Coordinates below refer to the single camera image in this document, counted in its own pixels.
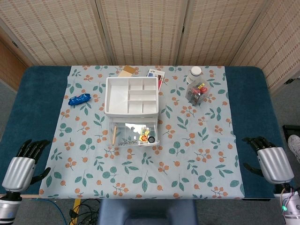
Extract tan cardboard cards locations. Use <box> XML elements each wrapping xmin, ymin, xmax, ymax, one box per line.
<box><xmin>117</xmin><ymin>65</ymin><xmax>137</xmax><ymax>78</ymax></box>

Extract clear plastic drawer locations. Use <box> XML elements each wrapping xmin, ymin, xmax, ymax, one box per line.
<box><xmin>107</xmin><ymin>116</ymin><xmax>161</xmax><ymax>149</ymax></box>

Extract white shoe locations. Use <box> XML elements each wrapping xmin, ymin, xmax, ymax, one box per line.
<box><xmin>287</xmin><ymin>135</ymin><xmax>300</xmax><ymax>163</ymax></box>

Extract printed paper leaflet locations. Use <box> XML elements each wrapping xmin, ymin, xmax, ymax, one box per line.
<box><xmin>147</xmin><ymin>68</ymin><xmax>166</xmax><ymax>91</ymax></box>

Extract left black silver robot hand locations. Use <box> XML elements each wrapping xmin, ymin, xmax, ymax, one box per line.
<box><xmin>1</xmin><ymin>139</ymin><xmax>52</xmax><ymax>193</ymax></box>

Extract blue plastic packet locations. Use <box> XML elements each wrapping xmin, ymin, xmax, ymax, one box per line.
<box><xmin>68</xmin><ymin>92</ymin><xmax>92</xmax><ymax>106</ymax></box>

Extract yellow colourful snack packet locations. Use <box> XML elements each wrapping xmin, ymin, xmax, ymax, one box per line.
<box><xmin>139</xmin><ymin>127</ymin><xmax>151</xmax><ymax>143</ymax></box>

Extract woven bamboo folding screen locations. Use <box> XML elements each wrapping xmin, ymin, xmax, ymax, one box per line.
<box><xmin>0</xmin><ymin>0</ymin><xmax>300</xmax><ymax>92</ymax></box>

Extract black floor cables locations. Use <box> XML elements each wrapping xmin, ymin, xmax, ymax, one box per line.
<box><xmin>69</xmin><ymin>199</ymin><xmax>101</xmax><ymax>225</ymax></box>

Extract dark blue table cover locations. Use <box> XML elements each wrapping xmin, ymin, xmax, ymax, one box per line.
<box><xmin>0</xmin><ymin>65</ymin><xmax>296</xmax><ymax>202</ymax></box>

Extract white plastic bottle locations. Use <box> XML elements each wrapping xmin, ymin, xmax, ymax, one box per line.
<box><xmin>187</xmin><ymin>66</ymin><xmax>203</xmax><ymax>85</ymax></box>

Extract white compartment organizer tray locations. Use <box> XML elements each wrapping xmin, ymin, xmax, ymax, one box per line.
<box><xmin>104</xmin><ymin>76</ymin><xmax>160</xmax><ymax>123</ymax></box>

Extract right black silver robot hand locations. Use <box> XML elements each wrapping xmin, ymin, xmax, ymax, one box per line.
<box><xmin>241</xmin><ymin>136</ymin><xmax>295</xmax><ymax>185</ymax></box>

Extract silver metal bead chain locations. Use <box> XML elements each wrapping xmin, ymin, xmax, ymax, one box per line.
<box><xmin>116</xmin><ymin>140</ymin><xmax>139</xmax><ymax>146</ymax></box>

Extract wooden stick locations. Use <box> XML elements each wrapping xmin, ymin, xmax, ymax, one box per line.
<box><xmin>110</xmin><ymin>126</ymin><xmax>118</xmax><ymax>145</ymax></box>

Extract blue floor cable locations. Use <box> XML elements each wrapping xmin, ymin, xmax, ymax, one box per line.
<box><xmin>31</xmin><ymin>198</ymin><xmax>66</xmax><ymax>225</ymax></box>

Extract black floor frame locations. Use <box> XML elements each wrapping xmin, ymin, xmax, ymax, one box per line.
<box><xmin>282</xmin><ymin>125</ymin><xmax>300</xmax><ymax>142</ymax></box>

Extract floral berry print tablecloth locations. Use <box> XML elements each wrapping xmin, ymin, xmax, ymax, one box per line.
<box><xmin>38</xmin><ymin>65</ymin><xmax>246</xmax><ymax>200</ymax></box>

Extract blue padded chair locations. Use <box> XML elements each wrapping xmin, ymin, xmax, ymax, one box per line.
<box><xmin>98</xmin><ymin>199</ymin><xmax>197</xmax><ymax>225</ymax></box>

